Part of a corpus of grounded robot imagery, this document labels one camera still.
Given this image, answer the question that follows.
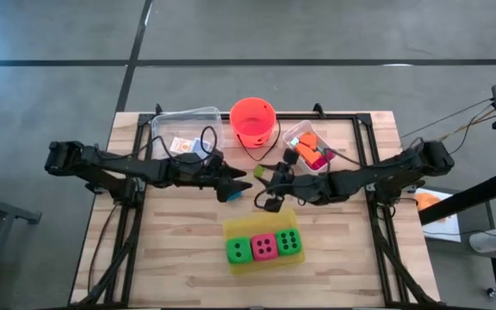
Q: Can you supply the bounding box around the blue playing card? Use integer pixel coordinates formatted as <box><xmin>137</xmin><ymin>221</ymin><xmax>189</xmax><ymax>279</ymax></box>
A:
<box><xmin>189</xmin><ymin>137</ymin><xmax>213</xmax><ymax>157</ymax></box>

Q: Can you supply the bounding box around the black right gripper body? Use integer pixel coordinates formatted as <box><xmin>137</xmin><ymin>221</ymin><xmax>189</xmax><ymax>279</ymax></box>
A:
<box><xmin>268</xmin><ymin>162</ymin><xmax>318</xmax><ymax>204</ymax></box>

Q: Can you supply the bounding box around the grey metal stand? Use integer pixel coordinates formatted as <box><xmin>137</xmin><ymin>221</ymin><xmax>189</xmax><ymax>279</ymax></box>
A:
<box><xmin>0</xmin><ymin>184</ymin><xmax>42</xmax><ymax>310</ymax></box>

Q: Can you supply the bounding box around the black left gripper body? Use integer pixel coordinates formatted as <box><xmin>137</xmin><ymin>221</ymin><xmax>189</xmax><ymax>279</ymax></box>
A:
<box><xmin>173</xmin><ymin>149</ymin><xmax>226</xmax><ymax>189</ymax></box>

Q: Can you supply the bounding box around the large orange toy block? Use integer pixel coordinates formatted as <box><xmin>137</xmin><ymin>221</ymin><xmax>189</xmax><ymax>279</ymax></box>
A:
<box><xmin>294</xmin><ymin>144</ymin><xmax>323</xmax><ymax>167</ymax></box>

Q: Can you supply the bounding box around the black diagonal beam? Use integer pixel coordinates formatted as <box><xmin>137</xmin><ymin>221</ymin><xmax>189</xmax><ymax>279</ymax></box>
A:
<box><xmin>418</xmin><ymin>170</ymin><xmax>496</xmax><ymax>226</ymax></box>

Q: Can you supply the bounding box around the pink foam die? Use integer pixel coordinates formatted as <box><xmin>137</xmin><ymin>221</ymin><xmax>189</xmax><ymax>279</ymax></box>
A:
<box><xmin>251</xmin><ymin>232</ymin><xmax>280</xmax><ymax>263</ymax></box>

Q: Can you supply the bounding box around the orange cloth object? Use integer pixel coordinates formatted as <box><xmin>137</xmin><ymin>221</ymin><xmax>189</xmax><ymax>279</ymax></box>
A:
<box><xmin>415</xmin><ymin>192</ymin><xmax>443</xmax><ymax>213</ymax></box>

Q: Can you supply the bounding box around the thin yellow cable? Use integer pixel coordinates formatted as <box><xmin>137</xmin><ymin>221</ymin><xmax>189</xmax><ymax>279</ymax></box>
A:
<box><xmin>437</xmin><ymin>104</ymin><xmax>496</xmax><ymax>143</ymax></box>

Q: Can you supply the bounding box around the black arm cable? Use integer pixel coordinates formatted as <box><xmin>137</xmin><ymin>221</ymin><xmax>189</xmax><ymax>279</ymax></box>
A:
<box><xmin>92</xmin><ymin>125</ymin><xmax>219</xmax><ymax>167</ymax></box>
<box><xmin>252</xmin><ymin>136</ymin><xmax>425</xmax><ymax>213</ymax></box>

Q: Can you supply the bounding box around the small clear plastic container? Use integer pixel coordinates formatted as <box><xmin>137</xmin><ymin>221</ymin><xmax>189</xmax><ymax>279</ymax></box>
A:
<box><xmin>282</xmin><ymin>119</ymin><xmax>338</xmax><ymax>175</ymax></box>

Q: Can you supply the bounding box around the orange plastic bucket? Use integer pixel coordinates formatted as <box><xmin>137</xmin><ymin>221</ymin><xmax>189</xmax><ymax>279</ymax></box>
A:
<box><xmin>229</xmin><ymin>96</ymin><xmax>282</xmax><ymax>163</ymax></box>

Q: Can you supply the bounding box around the large clear plastic container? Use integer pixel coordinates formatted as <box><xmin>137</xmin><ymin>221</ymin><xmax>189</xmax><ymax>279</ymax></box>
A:
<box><xmin>151</xmin><ymin>106</ymin><xmax>226</xmax><ymax>167</ymax></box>

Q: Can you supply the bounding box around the green foam die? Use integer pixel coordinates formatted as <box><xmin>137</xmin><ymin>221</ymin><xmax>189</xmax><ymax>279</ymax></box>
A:
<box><xmin>225</xmin><ymin>236</ymin><xmax>254</xmax><ymax>265</ymax></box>
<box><xmin>275</xmin><ymin>227</ymin><xmax>304</xmax><ymax>257</ymax></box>

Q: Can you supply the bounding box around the black aluminium table frame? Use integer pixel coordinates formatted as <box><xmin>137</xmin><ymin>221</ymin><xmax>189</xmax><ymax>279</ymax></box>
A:
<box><xmin>75</xmin><ymin>102</ymin><xmax>443</xmax><ymax>309</ymax></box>

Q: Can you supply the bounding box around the thin black cable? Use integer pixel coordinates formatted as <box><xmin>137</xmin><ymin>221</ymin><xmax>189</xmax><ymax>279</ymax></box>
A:
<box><xmin>400</xmin><ymin>97</ymin><xmax>496</xmax><ymax>140</ymax></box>

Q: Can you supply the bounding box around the yellow translucent plastic bin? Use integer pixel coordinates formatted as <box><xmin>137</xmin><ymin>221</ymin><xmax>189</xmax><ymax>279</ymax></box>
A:
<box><xmin>222</xmin><ymin>208</ymin><xmax>307</xmax><ymax>276</ymax></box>

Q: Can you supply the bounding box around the orange card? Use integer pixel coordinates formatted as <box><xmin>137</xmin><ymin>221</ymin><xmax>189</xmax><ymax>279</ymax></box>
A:
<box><xmin>170</xmin><ymin>136</ymin><xmax>194</xmax><ymax>155</ymax></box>

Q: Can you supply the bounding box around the white side table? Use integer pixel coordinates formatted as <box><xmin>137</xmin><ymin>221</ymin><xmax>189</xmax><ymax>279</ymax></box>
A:
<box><xmin>414</xmin><ymin>188</ymin><xmax>462</xmax><ymax>243</ymax></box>

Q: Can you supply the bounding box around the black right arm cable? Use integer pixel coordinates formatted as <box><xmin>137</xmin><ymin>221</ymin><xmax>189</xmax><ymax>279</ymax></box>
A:
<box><xmin>252</xmin><ymin>136</ymin><xmax>425</xmax><ymax>213</ymax></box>

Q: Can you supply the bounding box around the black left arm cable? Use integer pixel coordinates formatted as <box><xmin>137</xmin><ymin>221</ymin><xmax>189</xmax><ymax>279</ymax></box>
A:
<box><xmin>92</xmin><ymin>125</ymin><xmax>219</xmax><ymax>167</ymax></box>

